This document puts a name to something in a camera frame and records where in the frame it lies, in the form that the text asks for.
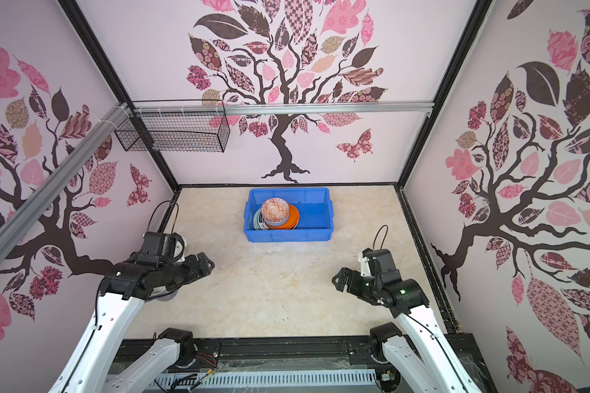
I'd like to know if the blue plastic bin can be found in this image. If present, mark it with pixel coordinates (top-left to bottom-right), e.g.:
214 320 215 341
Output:
244 188 334 242

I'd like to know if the white plate green rim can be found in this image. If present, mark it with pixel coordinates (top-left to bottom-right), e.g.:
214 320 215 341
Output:
252 209 268 230

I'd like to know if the orange plate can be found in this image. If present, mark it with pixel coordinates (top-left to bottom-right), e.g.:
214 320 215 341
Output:
265 205 300 230

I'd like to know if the red patterned bowl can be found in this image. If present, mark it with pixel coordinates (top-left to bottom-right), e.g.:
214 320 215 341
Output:
261 197 289 221

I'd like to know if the cream mug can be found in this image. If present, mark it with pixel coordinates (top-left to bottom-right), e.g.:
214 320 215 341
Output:
174 234 186 262

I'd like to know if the lavender grey bowl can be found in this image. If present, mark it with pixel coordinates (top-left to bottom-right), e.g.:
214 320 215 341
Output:
261 216 288 228

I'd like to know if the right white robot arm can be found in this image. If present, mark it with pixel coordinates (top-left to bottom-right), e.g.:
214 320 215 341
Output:
331 248 480 392

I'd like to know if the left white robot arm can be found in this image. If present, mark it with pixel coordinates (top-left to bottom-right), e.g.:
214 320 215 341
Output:
50 232 215 392

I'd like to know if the black wire basket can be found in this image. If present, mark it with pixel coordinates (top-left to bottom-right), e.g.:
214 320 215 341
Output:
115 98 230 153

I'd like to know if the white vented cable duct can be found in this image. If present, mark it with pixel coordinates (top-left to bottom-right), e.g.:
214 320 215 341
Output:
146 369 381 392

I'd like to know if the aluminium rail left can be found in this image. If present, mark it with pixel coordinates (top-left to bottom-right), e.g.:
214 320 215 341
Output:
0 103 131 265

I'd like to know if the aluminium rail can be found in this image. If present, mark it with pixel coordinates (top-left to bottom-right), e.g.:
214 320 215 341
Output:
133 100 434 116
0 103 131 265

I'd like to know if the aluminium rail back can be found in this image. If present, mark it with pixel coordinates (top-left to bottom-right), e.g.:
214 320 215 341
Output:
133 100 434 116

